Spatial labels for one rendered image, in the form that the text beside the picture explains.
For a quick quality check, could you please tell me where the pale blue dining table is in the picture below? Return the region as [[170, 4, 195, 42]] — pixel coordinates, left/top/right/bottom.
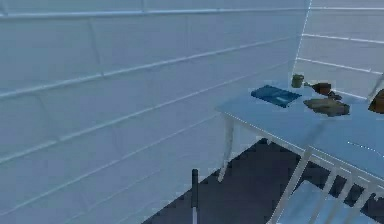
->
[[214, 79, 384, 198]]

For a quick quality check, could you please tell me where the dark blue book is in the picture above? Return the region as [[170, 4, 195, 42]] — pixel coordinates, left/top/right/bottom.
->
[[250, 84, 303, 109]]

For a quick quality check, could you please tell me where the olive green mug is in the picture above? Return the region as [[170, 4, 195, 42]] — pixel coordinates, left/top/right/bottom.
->
[[291, 73, 306, 89]]

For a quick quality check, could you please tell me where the dark brown bowl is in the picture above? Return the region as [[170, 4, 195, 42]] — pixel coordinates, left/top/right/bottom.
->
[[310, 82, 333, 97]]

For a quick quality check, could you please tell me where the olive brown flat plate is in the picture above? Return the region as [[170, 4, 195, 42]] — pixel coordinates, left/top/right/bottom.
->
[[302, 97, 351, 118]]

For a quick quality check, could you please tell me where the white slatted chair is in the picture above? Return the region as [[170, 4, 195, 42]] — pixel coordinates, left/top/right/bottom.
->
[[266, 146, 384, 224]]

